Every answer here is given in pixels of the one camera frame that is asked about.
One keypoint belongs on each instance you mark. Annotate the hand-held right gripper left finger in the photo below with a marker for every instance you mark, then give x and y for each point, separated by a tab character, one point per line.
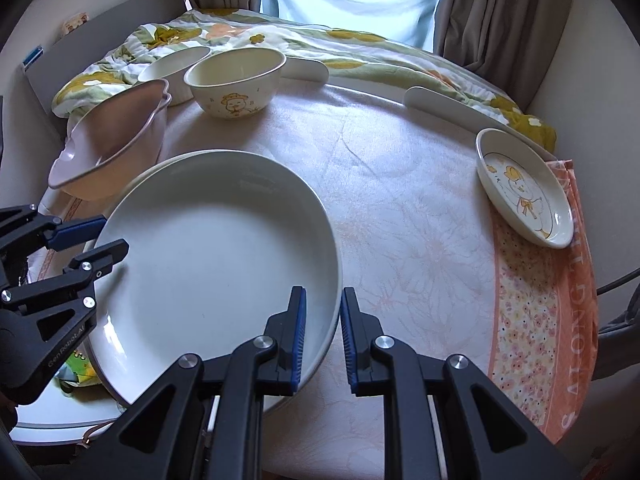
300	340

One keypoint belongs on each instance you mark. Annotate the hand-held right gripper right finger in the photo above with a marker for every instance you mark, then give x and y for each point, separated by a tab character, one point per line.
347	340

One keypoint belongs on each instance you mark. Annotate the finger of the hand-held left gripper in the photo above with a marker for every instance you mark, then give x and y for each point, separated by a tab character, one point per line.
75	232
95	262

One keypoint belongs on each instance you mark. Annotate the pink wavy-rim bowl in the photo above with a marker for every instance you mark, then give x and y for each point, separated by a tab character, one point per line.
125	130

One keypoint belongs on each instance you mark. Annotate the large white plate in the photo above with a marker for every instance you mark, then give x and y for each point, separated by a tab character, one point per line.
142	172
210	250

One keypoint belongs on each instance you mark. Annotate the white ribbed bowl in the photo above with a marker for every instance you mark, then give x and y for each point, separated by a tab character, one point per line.
175	62

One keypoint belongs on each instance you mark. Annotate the cream cartoon print bowl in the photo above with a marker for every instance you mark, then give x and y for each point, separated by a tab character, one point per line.
235	102

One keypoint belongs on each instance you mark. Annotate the white side table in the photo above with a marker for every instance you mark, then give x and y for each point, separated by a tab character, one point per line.
55	417

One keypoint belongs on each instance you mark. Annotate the orange floral tablecloth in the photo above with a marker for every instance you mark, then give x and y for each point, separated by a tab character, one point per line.
400	210

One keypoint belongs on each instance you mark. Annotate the grey headboard panel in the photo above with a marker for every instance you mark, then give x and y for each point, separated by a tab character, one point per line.
100	25

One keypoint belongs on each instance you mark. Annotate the small duck print plate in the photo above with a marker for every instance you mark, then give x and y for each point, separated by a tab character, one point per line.
520	190

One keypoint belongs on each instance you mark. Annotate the floral quilted blanket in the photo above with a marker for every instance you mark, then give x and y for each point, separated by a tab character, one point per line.
300	40

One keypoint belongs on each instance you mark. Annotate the blue wall tag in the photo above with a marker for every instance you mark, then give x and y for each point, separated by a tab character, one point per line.
33	57

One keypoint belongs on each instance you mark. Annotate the small wall sticker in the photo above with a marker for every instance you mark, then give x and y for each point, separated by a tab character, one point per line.
75	23

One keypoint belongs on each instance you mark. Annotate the white table edge rail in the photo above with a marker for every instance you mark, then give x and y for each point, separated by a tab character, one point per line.
450	107
307	70

